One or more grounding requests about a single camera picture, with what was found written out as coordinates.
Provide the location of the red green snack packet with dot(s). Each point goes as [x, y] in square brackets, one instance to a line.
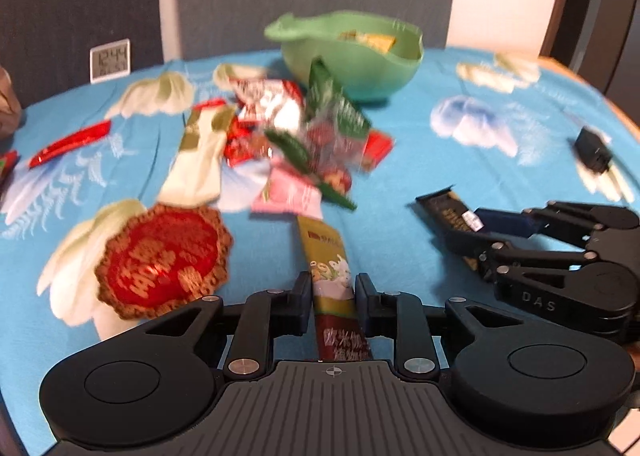
[6, 168]

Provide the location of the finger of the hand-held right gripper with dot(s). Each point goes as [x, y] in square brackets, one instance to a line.
[530, 257]
[505, 222]

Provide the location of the blue floral tablecloth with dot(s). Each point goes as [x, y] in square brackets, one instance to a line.
[410, 136]

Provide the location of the red sachet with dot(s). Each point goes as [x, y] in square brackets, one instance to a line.
[70, 143]

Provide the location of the black power adapter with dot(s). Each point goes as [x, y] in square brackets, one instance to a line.
[592, 148]

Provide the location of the round red brown snack packet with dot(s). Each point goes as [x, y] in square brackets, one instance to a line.
[165, 261]

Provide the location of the brown door frame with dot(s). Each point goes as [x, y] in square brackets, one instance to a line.
[565, 1]

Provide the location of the brown paper bag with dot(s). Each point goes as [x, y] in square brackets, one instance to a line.
[7, 96]

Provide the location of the white long snack packet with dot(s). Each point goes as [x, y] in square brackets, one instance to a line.
[197, 166]

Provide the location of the black snack bar packet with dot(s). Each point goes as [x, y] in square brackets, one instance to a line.
[445, 211]

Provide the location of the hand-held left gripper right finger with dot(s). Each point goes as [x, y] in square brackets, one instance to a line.
[363, 308]

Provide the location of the white digital clock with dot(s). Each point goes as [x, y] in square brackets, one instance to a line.
[110, 61]

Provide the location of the green plastic bowl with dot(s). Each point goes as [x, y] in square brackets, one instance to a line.
[350, 76]

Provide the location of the yellow pink long snack packet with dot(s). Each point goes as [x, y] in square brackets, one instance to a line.
[325, 256]

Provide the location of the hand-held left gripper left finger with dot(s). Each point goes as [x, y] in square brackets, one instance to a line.
[303, 308]

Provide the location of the clear packet of brown snacks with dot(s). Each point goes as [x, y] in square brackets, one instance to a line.
[327, 151]

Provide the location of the small red snack packet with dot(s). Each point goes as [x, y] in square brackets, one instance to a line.
[378, 148]

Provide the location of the red white snack packet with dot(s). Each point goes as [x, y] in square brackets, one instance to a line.
[265, 101]

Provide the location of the long green snack packet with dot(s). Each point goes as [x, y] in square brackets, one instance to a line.
[300, 161]

